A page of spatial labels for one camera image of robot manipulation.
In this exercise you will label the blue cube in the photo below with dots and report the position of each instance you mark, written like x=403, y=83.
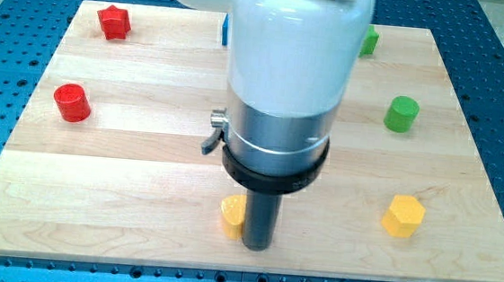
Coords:
x=224, y=30

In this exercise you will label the wooden board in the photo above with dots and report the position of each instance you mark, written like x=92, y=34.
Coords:
x=129, y=184

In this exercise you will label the yellow hexagon block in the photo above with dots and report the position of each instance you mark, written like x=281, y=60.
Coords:
x=403, y=216

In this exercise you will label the green cylinder block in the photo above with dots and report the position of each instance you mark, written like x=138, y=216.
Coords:
x=401, y=114

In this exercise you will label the red cylinder block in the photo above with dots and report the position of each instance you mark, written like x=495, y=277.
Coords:
x=72, y=102

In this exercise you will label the red star block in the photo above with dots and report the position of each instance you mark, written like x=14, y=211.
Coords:
x=114, y=22

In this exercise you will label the green star block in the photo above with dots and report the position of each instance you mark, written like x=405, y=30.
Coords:
x=369, y=44

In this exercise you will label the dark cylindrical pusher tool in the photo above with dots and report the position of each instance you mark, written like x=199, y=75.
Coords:
x=263, y=196

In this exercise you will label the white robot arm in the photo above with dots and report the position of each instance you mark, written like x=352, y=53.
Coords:
x=289, y=64

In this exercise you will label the yellow heart block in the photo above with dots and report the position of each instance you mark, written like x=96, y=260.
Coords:
x=233, y=215

